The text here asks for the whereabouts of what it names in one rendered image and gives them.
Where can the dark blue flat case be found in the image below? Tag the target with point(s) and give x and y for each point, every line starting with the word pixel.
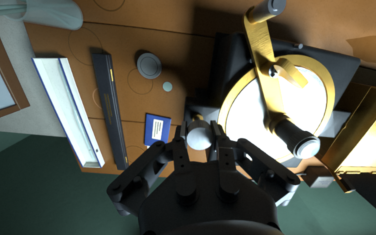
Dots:
pixel 110 110

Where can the brass hood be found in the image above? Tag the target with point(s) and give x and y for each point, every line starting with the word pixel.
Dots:
pixel 366 136

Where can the black polarimeter body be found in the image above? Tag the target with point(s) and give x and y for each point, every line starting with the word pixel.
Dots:
pixel 233 64

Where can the blue card with white label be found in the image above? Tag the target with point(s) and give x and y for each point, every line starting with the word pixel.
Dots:
pixel 157 129

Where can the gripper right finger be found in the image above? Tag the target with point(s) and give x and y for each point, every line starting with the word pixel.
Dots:
pixel 265 168

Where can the brass clamp wing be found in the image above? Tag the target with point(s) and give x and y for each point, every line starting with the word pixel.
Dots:
pixel 290 73

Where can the white blue-edged box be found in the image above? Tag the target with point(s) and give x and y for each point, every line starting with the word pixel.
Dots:
pixel 66 110

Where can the black chamber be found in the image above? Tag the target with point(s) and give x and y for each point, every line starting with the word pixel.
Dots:
pixel 374 194

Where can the pale green glass vessel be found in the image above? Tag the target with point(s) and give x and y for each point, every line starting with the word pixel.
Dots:
pixel 52 13

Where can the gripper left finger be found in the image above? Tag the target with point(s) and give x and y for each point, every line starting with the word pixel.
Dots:
pixel 150 162

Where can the brass ringed white dial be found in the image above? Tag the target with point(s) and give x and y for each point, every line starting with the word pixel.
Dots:
pixel 308 103

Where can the small grey screw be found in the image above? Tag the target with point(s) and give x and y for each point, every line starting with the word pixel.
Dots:
pixel 298 46

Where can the small pale green disc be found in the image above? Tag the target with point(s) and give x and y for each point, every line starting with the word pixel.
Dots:
pixel 167 86

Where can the grey knurled fine-motion knob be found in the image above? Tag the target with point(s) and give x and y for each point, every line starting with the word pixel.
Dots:
pixel 199 137

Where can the grey round cap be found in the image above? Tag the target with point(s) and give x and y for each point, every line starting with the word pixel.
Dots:
pixel 149 66

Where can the small grey block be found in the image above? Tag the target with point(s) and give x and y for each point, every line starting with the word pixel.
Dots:
pixel 320 181

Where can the black eyepiece with white rim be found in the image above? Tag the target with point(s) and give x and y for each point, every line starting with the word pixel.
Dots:
pixel 293 137

